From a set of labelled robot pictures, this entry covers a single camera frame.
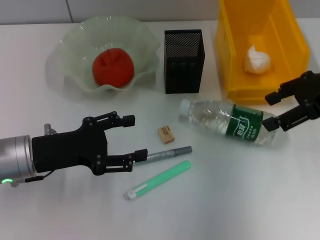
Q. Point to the green plastic pen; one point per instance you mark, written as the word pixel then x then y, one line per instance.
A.
pixel 162 176

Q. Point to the white paper ball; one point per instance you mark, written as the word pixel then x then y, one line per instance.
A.
pixel 257 61

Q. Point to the black mesh pen holder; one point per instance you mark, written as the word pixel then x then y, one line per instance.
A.
pixel 183 72

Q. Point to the tan rubber eraser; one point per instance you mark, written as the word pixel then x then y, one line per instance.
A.
pixel 165 135

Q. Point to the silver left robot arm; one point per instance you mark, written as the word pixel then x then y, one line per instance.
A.
pixel 15 155

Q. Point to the grey glitter pen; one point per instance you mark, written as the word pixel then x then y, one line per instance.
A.
pixel 175 151

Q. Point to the yellow plastic storage bin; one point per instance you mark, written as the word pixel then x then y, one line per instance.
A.
pixel 230 62

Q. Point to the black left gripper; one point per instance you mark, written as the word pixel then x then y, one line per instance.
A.
pixel 70 150

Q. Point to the clear water bottle green label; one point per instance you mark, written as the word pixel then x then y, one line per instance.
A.
pixel 212 117

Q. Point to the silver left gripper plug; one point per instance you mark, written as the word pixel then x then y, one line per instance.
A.
pixel 48 128

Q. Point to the red tomato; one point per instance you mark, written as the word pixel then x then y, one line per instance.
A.
pixel 112 67

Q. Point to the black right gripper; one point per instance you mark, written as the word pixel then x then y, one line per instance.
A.
pixel 313 95

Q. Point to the frosted glass fruit plate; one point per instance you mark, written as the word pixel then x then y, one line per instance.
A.
pixel 75 50

